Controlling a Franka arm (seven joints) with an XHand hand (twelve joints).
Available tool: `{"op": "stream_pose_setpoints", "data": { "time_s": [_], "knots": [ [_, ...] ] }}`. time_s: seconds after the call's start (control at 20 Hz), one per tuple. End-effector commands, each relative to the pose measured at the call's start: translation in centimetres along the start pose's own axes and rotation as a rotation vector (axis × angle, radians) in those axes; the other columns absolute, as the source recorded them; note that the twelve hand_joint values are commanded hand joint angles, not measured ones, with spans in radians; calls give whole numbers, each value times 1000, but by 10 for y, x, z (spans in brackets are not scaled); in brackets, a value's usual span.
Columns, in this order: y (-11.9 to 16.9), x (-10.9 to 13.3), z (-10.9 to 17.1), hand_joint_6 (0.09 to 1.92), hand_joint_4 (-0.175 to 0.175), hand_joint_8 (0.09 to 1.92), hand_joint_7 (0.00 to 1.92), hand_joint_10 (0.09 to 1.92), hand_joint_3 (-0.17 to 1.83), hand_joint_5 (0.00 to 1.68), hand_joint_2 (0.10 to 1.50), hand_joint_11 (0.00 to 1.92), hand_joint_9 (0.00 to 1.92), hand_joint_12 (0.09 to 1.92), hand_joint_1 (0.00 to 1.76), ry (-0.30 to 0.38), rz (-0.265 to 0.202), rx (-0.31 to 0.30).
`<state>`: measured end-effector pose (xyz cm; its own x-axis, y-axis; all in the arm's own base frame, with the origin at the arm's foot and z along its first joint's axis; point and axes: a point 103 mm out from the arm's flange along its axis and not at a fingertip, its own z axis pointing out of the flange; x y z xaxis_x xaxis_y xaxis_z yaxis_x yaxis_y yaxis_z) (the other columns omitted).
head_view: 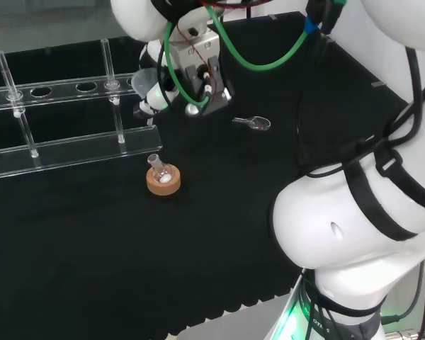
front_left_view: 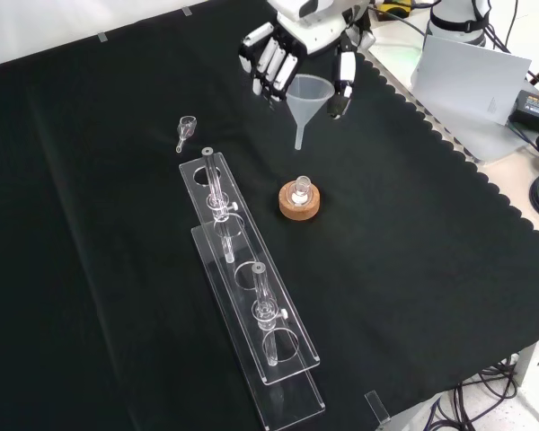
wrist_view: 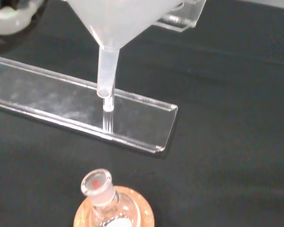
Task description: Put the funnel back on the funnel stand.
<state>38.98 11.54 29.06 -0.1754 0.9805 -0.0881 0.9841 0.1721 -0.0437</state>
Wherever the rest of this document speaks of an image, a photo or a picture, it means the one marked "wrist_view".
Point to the clear glass round-bottom flask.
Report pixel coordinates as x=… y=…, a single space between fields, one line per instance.
x=101 y=191

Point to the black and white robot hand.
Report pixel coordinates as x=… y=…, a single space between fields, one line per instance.
x=13 y=20

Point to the clear acrylic funnel stand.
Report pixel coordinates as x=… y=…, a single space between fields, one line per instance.
x=61 y=99

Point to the black bench cloth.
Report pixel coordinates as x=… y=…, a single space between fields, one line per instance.
x=227 y=118

